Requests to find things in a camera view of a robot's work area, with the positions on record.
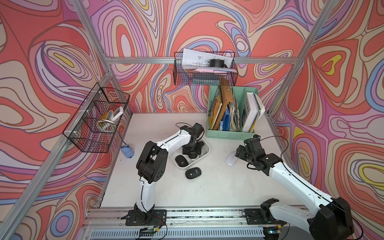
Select white plastic storage box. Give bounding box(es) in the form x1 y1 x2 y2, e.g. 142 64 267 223
170 139 211 170

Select black mouse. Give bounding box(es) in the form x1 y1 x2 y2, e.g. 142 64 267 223
175 155 189 168
185 167 202 180

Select white mouse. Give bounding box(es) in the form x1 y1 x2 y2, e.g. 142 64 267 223
225 151 238 166

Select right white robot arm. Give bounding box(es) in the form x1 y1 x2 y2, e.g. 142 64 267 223
235 135 355 240

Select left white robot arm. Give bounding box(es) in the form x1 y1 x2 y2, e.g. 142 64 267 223
135 123 208 214

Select green file organizer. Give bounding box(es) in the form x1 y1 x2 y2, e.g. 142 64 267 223
205 86 259 140

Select white book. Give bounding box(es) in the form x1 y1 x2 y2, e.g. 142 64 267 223
241 92 266 133

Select brown folder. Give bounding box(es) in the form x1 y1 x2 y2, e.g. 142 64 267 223
212 85 234 131

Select blue pencil case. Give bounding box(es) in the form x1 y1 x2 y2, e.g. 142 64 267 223
120 145 135 159

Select white item in basket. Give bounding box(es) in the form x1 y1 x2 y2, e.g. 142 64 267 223
110 107 124 123

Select white papers in basket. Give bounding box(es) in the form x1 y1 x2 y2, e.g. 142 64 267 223
181 49 238 73

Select black tape roll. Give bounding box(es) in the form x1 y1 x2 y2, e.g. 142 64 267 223
209 59 227 68

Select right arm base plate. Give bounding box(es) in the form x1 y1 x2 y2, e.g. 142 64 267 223
242 208 287 226

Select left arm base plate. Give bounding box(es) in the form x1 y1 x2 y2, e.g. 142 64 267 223
122 209 167 227

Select back wire basket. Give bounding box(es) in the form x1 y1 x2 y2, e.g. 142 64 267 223
173 49 239 86

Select wire basket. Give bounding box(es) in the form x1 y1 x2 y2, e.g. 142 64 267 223
173 49 239 86
63 83 130 153

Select left wire basket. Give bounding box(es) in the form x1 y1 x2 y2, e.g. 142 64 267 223
63 83 130 153

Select front aluminium rail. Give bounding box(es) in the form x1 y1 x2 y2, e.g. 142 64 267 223
75 206 313 240

